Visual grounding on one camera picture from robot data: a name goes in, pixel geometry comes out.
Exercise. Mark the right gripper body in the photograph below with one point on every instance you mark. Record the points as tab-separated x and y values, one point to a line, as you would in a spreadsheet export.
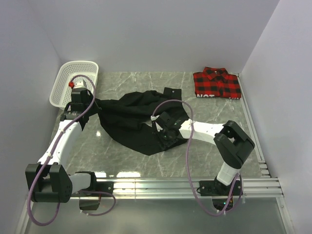
163	135

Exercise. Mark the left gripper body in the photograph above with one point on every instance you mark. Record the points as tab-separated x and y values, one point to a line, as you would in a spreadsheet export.
90	98

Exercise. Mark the black long sleeve shirt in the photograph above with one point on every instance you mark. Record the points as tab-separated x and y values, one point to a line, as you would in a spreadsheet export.
125	120

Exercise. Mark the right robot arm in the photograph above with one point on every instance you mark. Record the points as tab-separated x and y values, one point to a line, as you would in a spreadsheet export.
233	144

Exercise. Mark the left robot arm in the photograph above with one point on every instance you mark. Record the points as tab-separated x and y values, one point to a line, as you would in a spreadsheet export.
48	180

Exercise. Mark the white perforated plastic basket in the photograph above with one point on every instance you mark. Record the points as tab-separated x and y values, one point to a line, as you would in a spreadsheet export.
61	91

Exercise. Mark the folded black shirt under plaid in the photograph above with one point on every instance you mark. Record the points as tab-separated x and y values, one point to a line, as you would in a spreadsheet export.
213	96

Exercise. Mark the red black plaid shirt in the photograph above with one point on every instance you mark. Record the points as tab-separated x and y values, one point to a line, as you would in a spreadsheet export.
216	81

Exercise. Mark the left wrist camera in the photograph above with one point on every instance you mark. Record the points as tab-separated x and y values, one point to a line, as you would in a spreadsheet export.
77	85

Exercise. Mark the aluminium front rail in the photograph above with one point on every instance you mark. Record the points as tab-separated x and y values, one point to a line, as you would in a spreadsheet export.
179	188

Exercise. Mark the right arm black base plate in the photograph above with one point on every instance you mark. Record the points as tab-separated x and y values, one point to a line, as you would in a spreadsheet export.
215	188

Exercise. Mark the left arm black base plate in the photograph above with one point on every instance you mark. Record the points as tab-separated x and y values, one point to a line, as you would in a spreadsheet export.
104	186

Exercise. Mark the black box under rail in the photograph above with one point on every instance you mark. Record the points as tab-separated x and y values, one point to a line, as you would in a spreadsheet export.
89	205

